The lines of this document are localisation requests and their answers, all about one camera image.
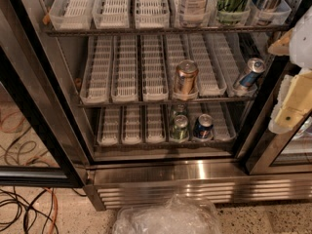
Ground stainless steel fridge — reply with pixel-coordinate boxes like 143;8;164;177
13;0;312;212

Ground green can rear bottom shelf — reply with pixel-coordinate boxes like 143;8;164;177
171;103;187;119

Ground orange cable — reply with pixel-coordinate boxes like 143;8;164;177
42;187;59;234

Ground clear plastic bag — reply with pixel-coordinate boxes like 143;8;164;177
112;194;222;234

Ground top wire shelf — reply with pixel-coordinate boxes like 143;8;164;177
44;25;291;37

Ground blue silver can middle shelf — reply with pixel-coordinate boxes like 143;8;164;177
233;58;265;91

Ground bottom wire shelf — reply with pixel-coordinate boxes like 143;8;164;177
95;140;234;150

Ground black cable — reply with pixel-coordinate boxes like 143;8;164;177
0;186;59;234

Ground copper gold can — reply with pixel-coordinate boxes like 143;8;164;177
174;59;199;100

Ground middle wire shelf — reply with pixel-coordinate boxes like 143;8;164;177
78;96;255;108

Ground blue can bottom shelf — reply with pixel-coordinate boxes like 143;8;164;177
193;114;214;140

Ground wire shelf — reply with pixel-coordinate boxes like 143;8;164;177
78;96;255;108
95;140;234;150
44;25;291;37

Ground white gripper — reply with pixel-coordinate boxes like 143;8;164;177
268;6;312;135

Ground green drink can top shelf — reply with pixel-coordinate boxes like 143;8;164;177
216;0;249;25

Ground green can front bottom shelf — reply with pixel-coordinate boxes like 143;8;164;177
170;114;189;142

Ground open glass fridge door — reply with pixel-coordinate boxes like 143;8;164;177
0;0;92;188

